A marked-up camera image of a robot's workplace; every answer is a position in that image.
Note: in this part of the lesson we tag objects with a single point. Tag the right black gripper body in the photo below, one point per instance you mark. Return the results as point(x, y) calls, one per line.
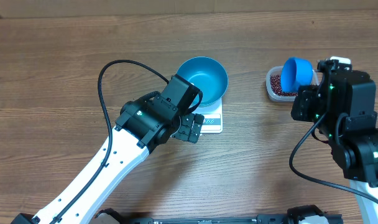
point(306, 110)

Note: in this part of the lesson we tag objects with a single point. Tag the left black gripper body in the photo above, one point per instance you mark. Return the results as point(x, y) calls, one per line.
point(189, 130)

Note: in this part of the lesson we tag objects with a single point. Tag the blue plastic measuring scoop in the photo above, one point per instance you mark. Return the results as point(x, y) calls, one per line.
point(296, 72)

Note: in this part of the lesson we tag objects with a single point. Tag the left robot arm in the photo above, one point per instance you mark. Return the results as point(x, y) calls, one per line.
point(142, 125)

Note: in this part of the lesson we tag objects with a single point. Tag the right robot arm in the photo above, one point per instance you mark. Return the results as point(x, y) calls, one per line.
point(341, 108)

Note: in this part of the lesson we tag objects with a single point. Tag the white digital kitchen scale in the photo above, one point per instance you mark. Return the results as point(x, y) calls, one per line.
point(213, 118)

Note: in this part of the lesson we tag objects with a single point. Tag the blue metal bowl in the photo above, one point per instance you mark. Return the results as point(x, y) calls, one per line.
point(208, 75)

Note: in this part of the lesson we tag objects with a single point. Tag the red beans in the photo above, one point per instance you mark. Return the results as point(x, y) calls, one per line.
point(275, 82)

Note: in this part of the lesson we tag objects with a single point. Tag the clear plastic container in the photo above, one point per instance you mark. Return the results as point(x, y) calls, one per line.
point(272, 96)

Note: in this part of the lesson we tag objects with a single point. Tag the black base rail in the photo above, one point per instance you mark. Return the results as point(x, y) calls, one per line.
point(296, 215)

